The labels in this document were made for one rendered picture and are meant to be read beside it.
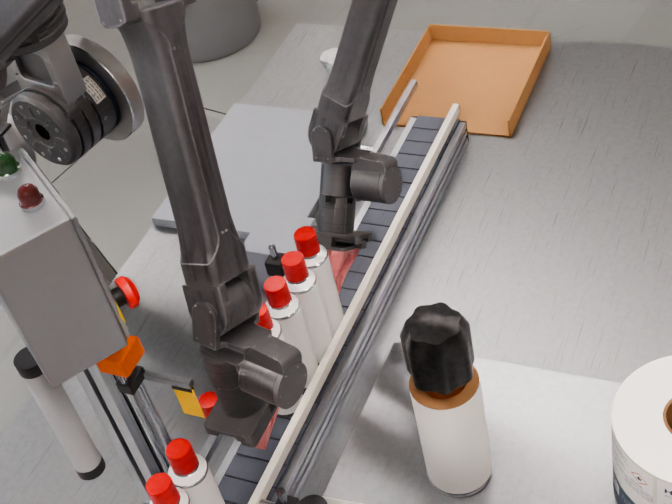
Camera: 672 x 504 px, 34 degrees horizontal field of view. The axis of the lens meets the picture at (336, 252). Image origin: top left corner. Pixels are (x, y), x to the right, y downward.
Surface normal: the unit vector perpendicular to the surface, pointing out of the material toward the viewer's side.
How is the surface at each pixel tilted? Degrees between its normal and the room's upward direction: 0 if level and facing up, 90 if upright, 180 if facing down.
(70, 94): 90
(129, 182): 0
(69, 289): 90
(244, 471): 0
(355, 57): 68
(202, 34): 94
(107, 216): 0
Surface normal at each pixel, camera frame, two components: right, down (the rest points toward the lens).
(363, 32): -0.53, 0.34
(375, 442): -0.18, -0.72
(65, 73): 0.82, 0.27
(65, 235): 0.53, 0.51
